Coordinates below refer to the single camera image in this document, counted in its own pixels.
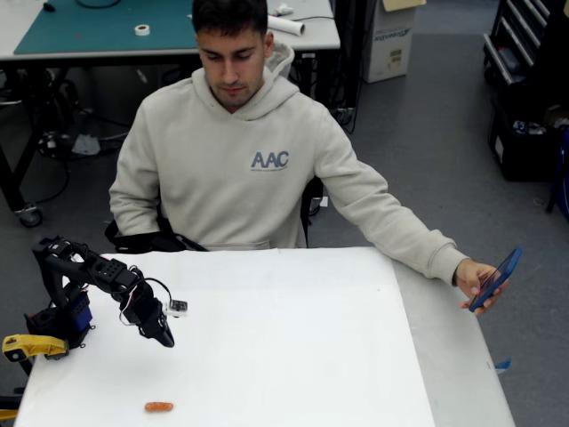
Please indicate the black chair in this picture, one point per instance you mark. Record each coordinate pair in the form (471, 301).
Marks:
(133, 242)

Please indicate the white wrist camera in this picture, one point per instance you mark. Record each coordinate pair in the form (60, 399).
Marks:
(177, 307)

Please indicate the black tool cart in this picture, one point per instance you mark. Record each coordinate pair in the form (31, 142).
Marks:
(515, 40)

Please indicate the white paper roll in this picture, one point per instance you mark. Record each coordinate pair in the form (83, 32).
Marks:
(286, 26)

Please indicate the crumpled white tissue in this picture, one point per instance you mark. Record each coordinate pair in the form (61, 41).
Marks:
(282, 9)

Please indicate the white cardboard box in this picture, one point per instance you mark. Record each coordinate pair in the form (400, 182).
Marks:
(389, 44)

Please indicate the yellow clamp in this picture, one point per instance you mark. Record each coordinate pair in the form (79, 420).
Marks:
(6, 411)
(35, 344)

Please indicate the blue smartphone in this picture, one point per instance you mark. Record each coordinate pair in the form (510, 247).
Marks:
(500, 276)

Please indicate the black caster wheel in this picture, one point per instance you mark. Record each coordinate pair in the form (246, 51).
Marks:
(31, 217)

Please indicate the man in beige hoodie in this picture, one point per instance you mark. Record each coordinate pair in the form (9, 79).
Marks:
(222, 178)

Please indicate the white paper sheet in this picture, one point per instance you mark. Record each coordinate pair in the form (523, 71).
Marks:
(266, 338)

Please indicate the person's left hand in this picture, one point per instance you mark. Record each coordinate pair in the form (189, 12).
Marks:
(471, 276)

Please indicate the green cutting mat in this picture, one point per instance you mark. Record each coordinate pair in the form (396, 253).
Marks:
(102, 31)

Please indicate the black storage bin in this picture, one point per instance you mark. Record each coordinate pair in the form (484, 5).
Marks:
(520, 155)

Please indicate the grey workbench with black legs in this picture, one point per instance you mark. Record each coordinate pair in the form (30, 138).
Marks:
(311, 40)

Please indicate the white tape roll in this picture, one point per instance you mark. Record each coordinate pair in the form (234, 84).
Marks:
(142, 29)

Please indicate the left forearm in beige sleeve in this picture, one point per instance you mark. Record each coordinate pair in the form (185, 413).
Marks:
(422, 249)

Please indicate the manila folder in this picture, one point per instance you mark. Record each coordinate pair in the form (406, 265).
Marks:
(404, 3)

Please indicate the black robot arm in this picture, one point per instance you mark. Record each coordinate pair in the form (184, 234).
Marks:
(66, 271)

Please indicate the small orange snack stick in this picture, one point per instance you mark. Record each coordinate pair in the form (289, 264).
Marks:
(159, 407)

